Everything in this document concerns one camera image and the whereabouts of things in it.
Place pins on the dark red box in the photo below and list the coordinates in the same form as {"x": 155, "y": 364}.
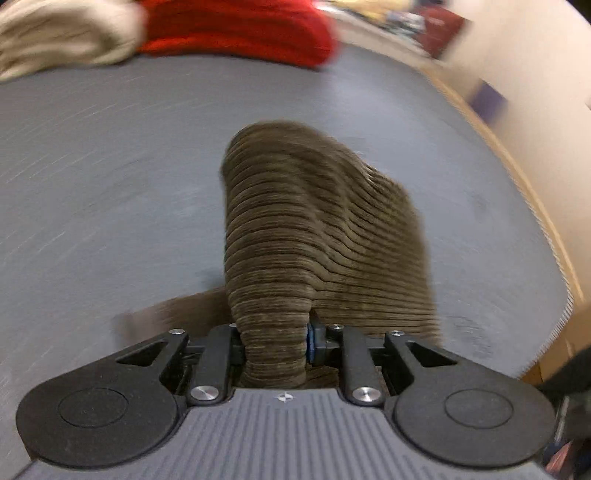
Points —
{"x": 438, "y": 30}

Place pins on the beige folded cloth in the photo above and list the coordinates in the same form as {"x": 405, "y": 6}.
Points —
{"x": 60, "y": 37}

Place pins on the purple object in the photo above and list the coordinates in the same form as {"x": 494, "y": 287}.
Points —
{"x": 487, "y": 98}

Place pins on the grey table mat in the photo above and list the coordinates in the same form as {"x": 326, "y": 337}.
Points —
{"x": 115, "y": 184}

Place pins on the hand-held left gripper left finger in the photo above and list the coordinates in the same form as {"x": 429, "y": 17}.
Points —
{"x": 220, "y": 357}

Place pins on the red knitted cloth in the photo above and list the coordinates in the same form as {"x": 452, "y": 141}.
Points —
{"x": 240, "y": 27}

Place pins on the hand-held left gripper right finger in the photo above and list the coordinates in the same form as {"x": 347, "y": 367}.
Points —
{"x": 311, "y": 345}

